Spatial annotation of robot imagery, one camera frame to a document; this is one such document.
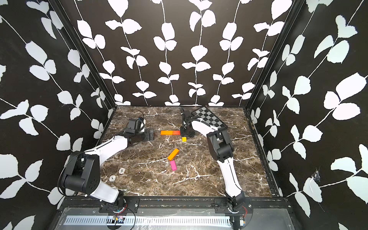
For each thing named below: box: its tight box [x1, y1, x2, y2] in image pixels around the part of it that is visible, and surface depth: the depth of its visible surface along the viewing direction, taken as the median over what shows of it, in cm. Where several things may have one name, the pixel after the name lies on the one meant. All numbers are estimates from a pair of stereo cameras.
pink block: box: [170, 160, 178, 172], surface depth 90 cm
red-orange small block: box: [172, 130, 181, 136], surface depth 106 cm
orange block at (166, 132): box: [160, 130, 173, 136], surface depth 106 cm
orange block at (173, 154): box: [167, 148, 180, 161], surface depth 95 cm
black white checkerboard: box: [191, 106, 229, 129], surface depth 116 cm
